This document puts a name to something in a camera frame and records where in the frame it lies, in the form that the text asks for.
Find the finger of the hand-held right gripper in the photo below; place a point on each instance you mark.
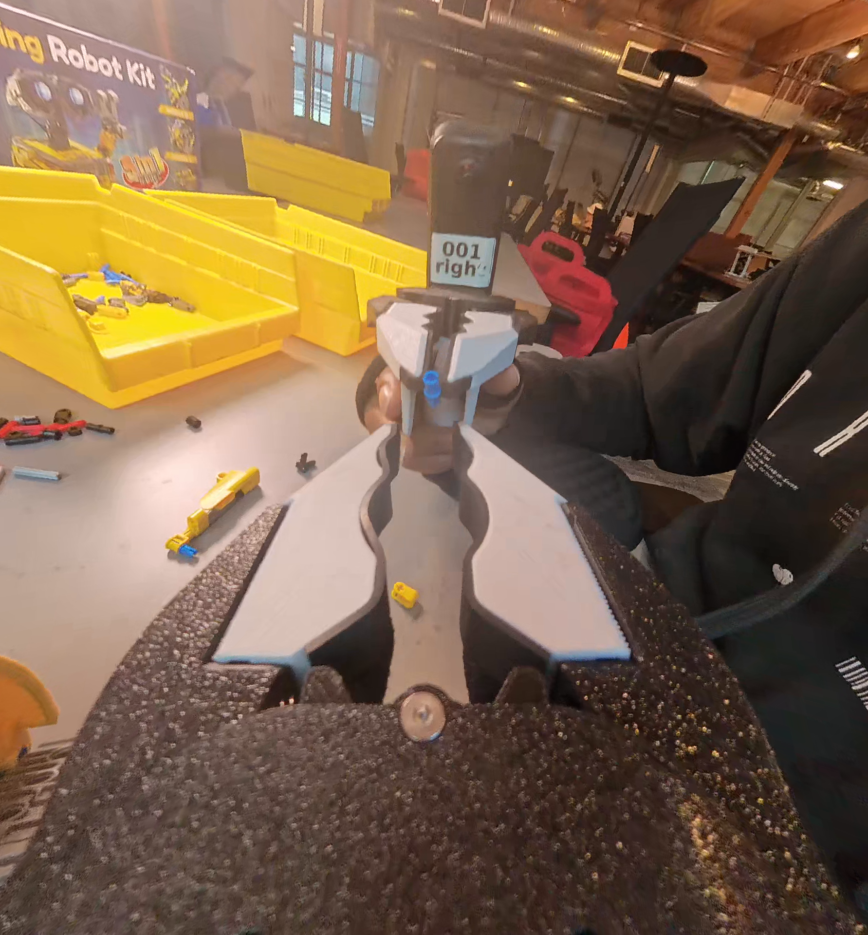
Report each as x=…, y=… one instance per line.
x=405, y=351
x=481, y=351

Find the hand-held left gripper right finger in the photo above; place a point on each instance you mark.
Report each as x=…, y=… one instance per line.
x=551, y=585

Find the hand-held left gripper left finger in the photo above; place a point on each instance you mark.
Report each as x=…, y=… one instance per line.
x=303, y=585

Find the blue pin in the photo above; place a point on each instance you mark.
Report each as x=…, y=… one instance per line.
x=431, y=384

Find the small yellow connector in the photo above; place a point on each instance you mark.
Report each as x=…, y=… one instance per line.
x=405, y=593

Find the yellow beam assembly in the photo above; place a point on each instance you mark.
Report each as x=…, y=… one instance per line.
x=227, y=494

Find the black pin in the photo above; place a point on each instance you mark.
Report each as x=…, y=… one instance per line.
x=305, y=462

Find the yellow parts bin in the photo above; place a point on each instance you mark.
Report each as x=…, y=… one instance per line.
x=346, y=278
x=186, y=344
x=317, y=176

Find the yellow tracked toy robot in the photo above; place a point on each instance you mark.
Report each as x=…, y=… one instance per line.
x=3, y=701

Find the person's right forearm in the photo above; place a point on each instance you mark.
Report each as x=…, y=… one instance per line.
x=624, y=409

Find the person's right hand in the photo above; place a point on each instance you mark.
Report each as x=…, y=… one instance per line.
x=434, y=453

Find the red container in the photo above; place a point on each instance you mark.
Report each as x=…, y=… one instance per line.
x=418, y=173

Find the red fuel canister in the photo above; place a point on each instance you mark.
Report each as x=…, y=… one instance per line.
x=580, y=285

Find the black floor lamp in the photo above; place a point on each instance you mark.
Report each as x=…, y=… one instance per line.
x=678, y=63

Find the mixed plastic connector pieces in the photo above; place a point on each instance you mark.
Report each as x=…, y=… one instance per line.
x=127, y=292

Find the pile of small building parts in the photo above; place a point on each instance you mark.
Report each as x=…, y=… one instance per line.
x=25, y=430

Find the robot kit cardboard box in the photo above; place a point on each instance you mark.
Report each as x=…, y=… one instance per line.
x=83, y=88

